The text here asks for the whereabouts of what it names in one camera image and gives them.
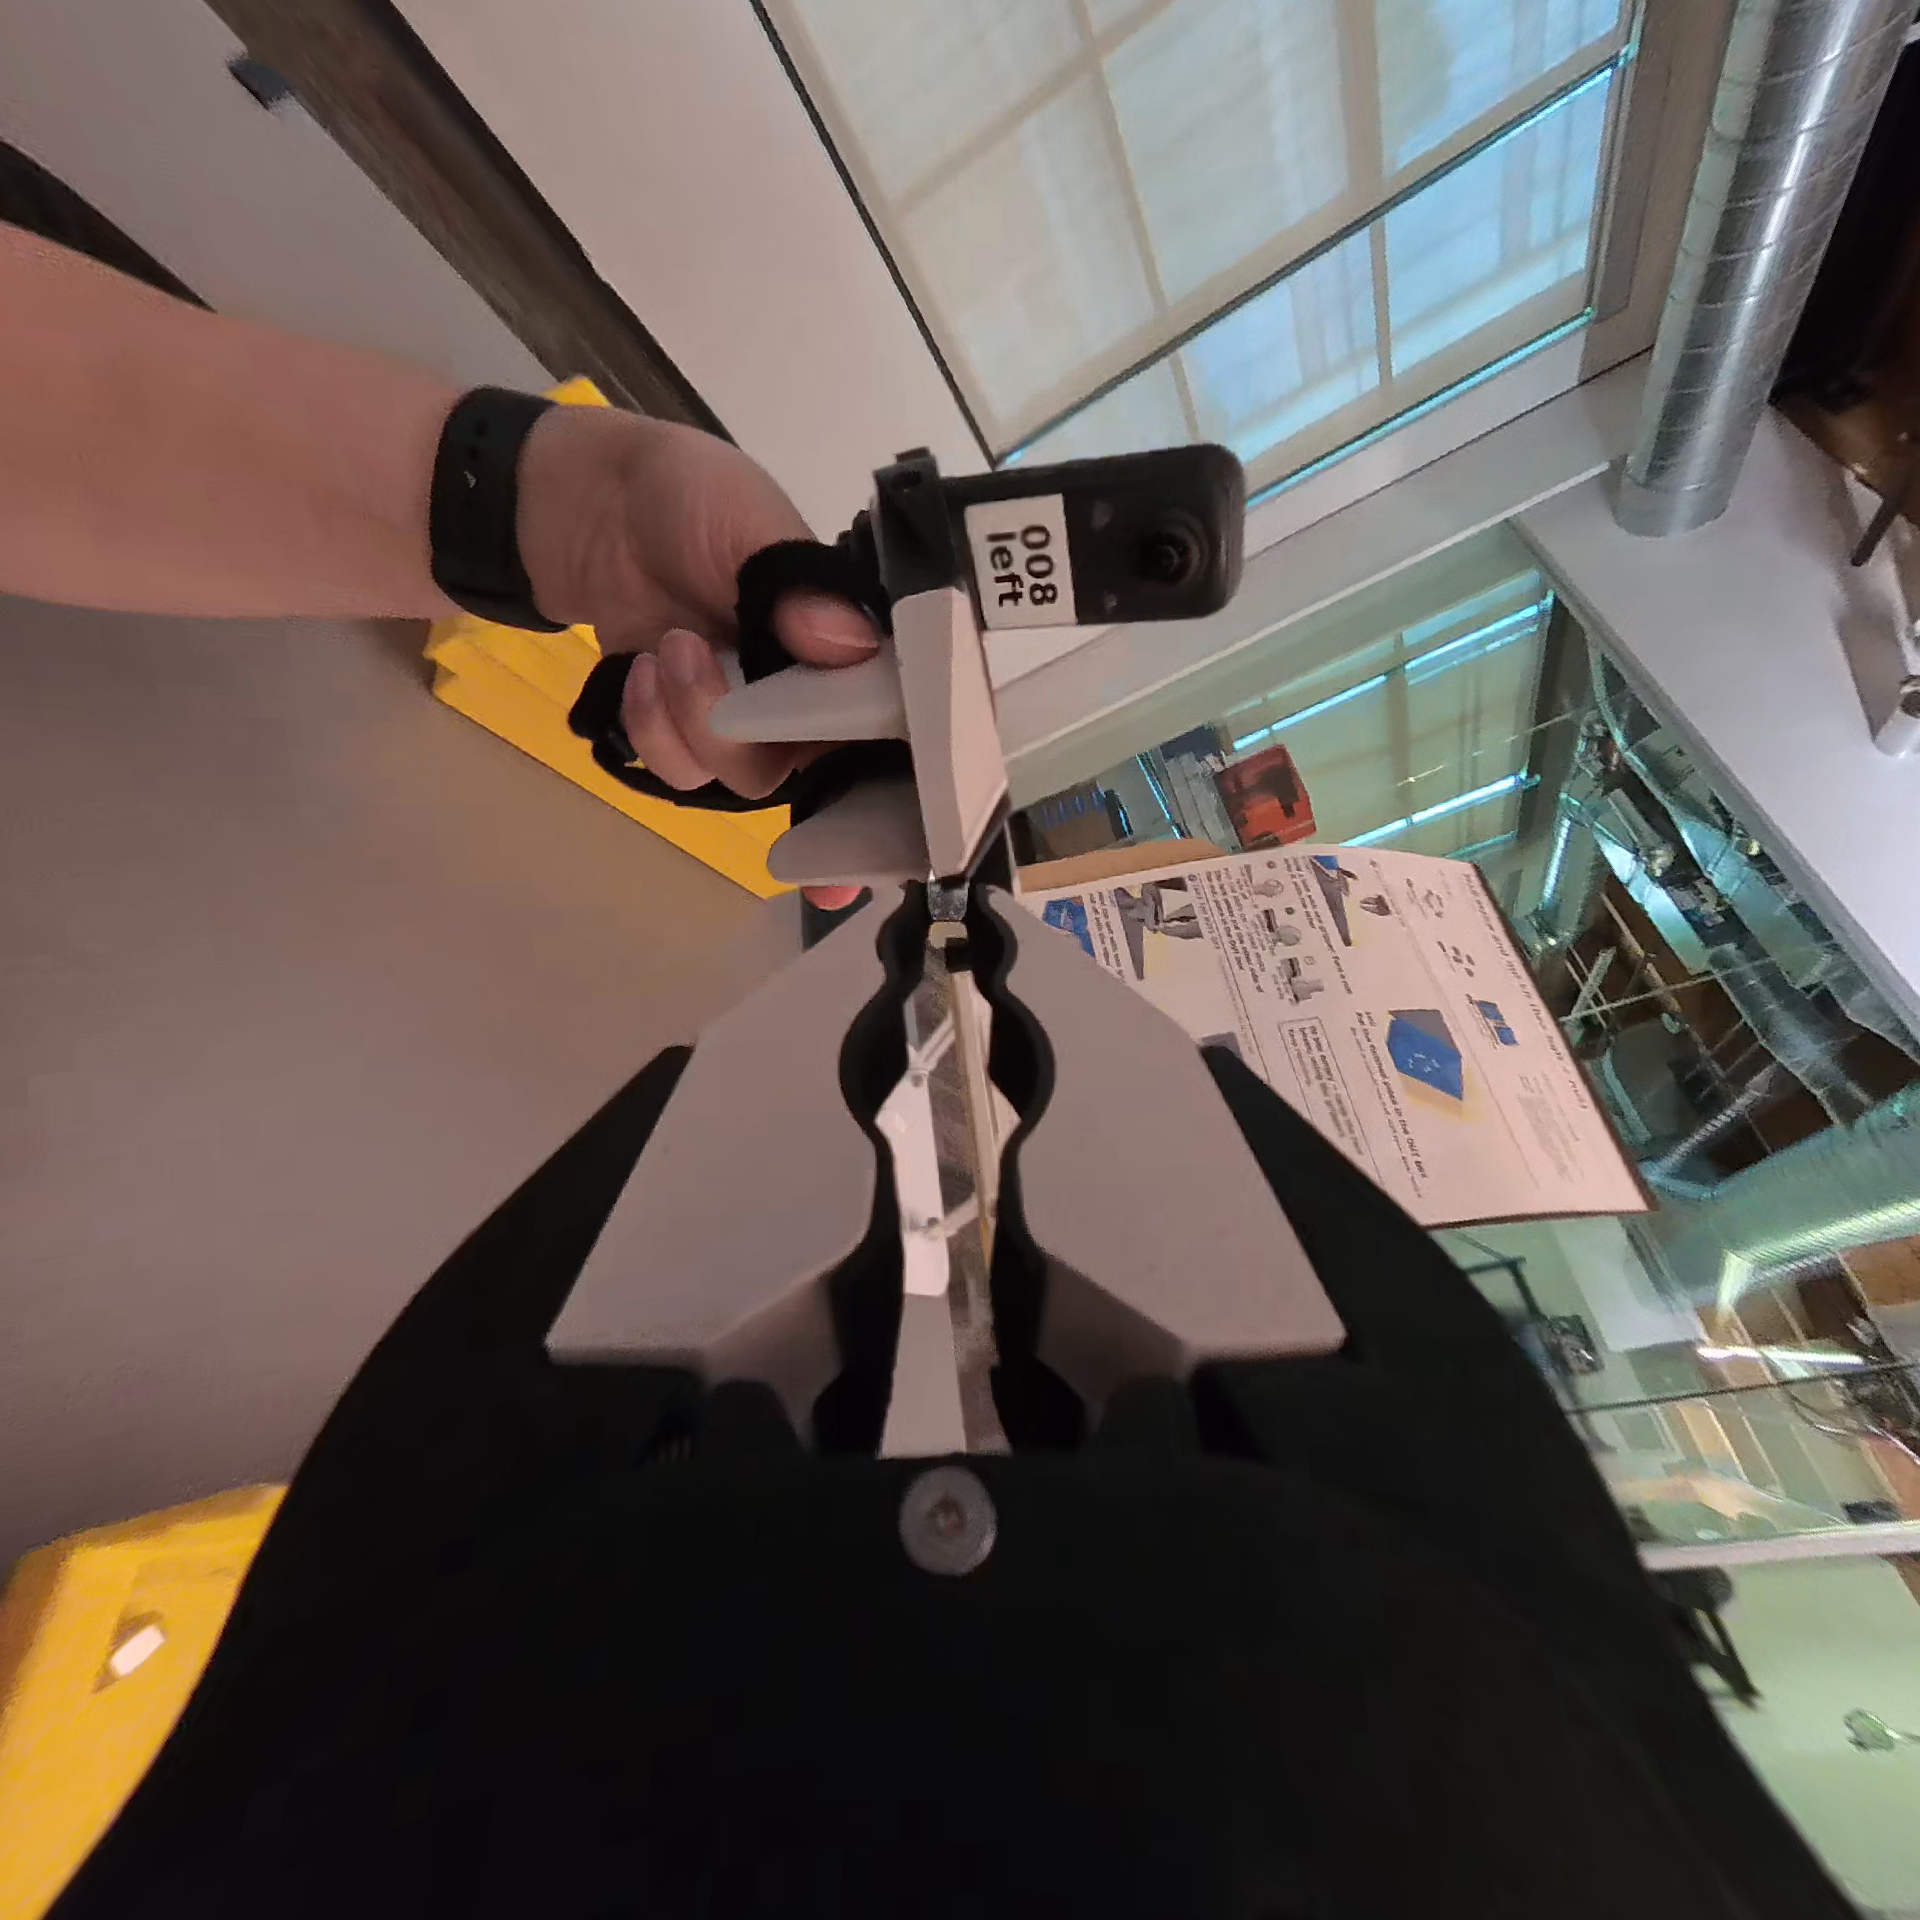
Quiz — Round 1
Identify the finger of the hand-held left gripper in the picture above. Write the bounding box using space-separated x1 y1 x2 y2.
890 584 1016 888

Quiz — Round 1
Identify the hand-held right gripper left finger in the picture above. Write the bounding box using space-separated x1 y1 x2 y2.
549 885 913 1452

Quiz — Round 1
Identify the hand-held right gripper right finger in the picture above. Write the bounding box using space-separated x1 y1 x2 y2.
982 888 1350 1452

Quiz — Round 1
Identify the yellow plastic bin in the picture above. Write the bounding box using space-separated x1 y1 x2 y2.
0 1483 292 1920
421 377 804 900

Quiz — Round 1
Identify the printed instruction sheet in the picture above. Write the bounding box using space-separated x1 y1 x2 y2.
1019 844 1652 1230

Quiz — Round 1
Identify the person's left hand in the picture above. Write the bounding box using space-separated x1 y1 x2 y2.
516 403 890 918

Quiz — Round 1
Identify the red and black box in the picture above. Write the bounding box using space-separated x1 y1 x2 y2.
1210 744 1324 852

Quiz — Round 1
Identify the frosted glass window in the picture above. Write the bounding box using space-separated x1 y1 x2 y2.
751 0 1642 504

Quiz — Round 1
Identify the short silver spiral duct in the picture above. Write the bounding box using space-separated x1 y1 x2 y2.
1614 0 1903 539

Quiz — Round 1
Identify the black wristband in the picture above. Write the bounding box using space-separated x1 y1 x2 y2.
427 384 571 634

